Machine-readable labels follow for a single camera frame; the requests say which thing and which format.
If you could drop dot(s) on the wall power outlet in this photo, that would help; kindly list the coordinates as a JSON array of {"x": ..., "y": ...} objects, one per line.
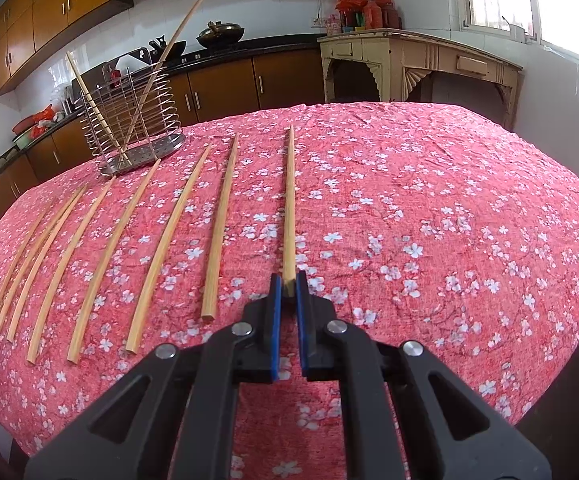
[{"x": 321, "y": 21}]

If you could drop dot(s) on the black wok with lid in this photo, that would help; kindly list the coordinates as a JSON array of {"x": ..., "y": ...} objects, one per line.
[{"x": 222, "y": 32}]

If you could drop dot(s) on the dark brown bottle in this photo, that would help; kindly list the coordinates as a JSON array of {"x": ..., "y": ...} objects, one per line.
[{"x": 392, "y": 16}]

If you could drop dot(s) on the wooden wall cabinets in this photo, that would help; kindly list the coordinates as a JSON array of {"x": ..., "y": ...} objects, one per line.
[{"x": 44, "y": 15}]

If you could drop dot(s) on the small pink box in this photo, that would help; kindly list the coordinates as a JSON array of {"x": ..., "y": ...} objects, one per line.
[{"x": 333, "y": 24}]

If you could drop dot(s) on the white plastic bag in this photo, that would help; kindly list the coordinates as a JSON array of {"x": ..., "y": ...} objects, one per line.
[{"x": 61, "y": 100}]

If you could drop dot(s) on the cream wooden side table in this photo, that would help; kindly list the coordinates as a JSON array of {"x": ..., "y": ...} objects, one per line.
[{"x": 419, "y": 55}]

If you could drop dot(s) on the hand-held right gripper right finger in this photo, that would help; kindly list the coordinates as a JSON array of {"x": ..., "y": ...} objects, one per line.
[{"x": 303, "y": 330}]

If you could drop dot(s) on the light wooden chopstick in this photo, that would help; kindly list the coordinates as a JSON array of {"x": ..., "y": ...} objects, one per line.
[
  {"x": 82, "y": 82},
  {"x": 192, "y": 11},
  {"x": 289, "y": 210}
]

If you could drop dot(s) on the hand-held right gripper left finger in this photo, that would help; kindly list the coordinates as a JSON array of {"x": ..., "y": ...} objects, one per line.
[{"x": 275, "y": 330}]

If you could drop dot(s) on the bunch of wooden chopsticks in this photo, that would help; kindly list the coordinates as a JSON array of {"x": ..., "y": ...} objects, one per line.
[{"x": 218, "y": 240}]

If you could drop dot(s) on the red basin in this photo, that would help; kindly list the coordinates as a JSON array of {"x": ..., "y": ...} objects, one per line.
[{"x": 26, "y": 124}]

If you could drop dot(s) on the red sauce bottle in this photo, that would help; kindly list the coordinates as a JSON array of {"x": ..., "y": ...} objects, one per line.
[{"x": 372, "y": 16}]

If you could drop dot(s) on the black frying pan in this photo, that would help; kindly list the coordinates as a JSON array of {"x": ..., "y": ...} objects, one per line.
[{"x": 178, "y": 49}]

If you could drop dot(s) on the pink floral tablecloth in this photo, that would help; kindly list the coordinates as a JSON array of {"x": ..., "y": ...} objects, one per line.
[{"x": 419, "y": 210}]

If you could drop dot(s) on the wooden base cabinets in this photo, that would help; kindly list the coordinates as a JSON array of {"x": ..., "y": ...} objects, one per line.
[{"x": 279, "y": 80}]

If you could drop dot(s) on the white cup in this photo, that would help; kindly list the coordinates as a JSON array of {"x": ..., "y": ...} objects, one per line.
[{"x": 518, "y": 33}]

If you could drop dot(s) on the black kitchen countertop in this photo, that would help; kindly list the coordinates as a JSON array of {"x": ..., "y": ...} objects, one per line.
[{"x": 269, "y": 45}]

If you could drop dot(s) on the white and green basin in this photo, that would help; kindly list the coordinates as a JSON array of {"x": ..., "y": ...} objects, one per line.
[{"x": 29, "y": 139}]

